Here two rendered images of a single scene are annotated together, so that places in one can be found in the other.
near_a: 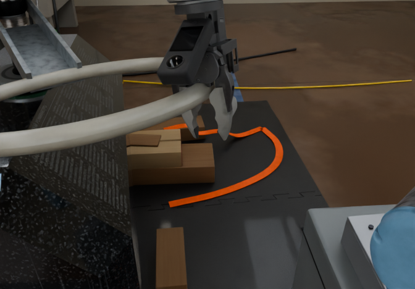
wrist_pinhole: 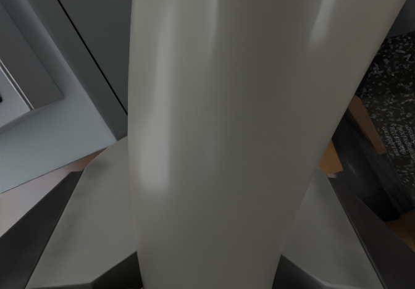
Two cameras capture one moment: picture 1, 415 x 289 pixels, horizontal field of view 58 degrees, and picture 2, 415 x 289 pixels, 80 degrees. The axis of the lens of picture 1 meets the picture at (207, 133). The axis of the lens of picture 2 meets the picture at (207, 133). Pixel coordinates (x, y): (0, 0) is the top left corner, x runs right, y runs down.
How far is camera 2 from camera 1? 0.52 m
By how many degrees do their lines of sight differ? 42
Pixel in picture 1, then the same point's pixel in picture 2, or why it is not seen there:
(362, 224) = (9, 101)
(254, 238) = not seen: hidden behind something
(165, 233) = (331, 167)
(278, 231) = not seen: hidden behind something
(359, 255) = (13, 59)
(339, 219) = (77, 134)
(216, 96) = (107, 228)
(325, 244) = (79, 86)
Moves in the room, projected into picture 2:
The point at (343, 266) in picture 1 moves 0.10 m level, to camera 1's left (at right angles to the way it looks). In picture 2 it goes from (50, 58) to (108, 28)
